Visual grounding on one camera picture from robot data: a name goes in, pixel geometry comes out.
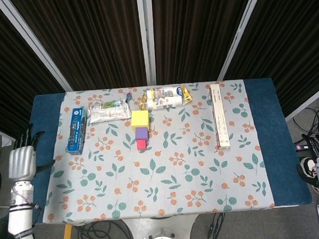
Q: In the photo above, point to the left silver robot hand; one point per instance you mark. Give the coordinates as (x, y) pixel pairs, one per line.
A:
(21, 163)

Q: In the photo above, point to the small red cube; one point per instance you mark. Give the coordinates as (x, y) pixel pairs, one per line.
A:
(141, 144)

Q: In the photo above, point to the purple cube block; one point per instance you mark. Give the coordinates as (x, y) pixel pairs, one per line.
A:
(141, 134)

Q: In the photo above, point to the large yellow cube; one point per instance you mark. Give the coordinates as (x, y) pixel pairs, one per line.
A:
(139, 118)

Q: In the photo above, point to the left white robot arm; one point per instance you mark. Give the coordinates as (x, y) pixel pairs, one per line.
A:
(18, 217)

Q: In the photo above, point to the black white sneaker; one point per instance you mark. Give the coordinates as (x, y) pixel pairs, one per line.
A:
(309, 169)

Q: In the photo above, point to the black power strip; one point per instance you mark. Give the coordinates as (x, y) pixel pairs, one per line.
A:
(302, 146)

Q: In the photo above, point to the blue table cover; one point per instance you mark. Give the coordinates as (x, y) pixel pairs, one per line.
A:
(44, 114)

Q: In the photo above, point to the blue foil box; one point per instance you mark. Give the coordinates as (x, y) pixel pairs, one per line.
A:
(76, 130)

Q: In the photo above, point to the dark pleated curtain panel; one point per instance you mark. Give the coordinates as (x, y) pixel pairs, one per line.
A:
(6, 81)
(93, 39)
(197, 32)
(294, 47)

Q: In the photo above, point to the yellow floor tape strip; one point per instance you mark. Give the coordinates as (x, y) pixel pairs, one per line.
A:
(67, 238)

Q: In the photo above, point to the silver snack packet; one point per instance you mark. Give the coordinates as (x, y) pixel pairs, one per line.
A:
(108, 112)

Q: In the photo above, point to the long white red box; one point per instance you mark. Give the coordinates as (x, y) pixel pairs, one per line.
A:
(220, 118)

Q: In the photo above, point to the floral tablecloth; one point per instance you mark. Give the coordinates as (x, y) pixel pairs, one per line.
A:
(179, 172)

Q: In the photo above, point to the white yellow snack bag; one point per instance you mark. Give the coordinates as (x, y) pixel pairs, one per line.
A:
(163, 97)

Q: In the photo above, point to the white partition post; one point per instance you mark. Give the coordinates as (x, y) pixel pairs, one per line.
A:
(241, 31)
(146, 35)
(33, 43)

